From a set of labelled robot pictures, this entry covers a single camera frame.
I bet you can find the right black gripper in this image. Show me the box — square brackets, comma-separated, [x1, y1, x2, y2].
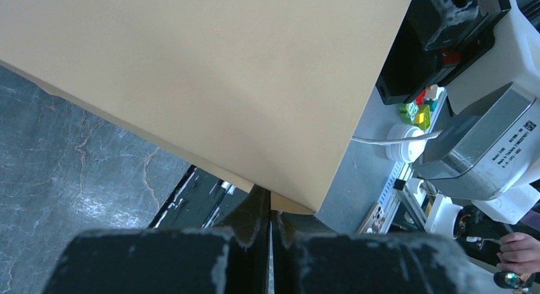
[376, 0, 511, 105]

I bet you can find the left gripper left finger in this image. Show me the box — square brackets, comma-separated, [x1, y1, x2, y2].
[44, 186, 270, 293]

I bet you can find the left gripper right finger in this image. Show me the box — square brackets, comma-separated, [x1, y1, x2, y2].
[271, 212, 477, 293]

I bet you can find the brown paper bag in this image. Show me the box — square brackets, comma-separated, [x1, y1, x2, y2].
[1, 0, 412, 214]

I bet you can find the person's bare hand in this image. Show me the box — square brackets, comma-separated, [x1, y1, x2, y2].
[497, 232, 539, 274]

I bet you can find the colourful toy blocks pile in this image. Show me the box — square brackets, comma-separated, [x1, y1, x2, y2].
[399, 85, 445, 132]

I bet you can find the white cup outside cell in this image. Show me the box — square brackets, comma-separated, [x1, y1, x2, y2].
[385, 124, 427, 164]

